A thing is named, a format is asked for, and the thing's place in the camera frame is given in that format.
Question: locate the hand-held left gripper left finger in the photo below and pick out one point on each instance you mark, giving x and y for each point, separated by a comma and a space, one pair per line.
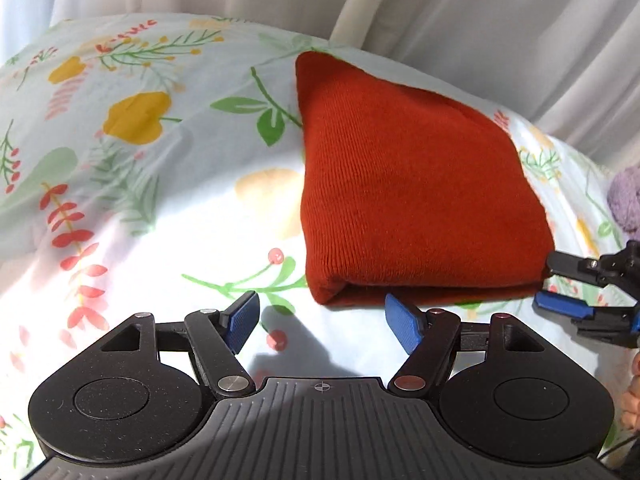
242, 320

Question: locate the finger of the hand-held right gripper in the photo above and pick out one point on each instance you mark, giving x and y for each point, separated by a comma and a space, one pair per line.
565, 264
560, 302

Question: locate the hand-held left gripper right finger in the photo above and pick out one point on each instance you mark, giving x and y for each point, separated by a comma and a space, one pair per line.
402, 322

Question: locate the red knit sweater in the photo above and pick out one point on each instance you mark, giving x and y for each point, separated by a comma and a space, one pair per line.
400, 185

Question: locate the person's right hand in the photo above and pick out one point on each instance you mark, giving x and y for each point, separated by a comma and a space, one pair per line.
632, 410

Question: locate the purple knit cloth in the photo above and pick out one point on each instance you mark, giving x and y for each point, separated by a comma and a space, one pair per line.
625, 200

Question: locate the floral bed sheet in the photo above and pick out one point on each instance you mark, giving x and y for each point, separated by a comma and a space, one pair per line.
150, 210

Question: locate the white curtain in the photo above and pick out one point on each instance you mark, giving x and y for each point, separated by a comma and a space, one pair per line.
450, 20

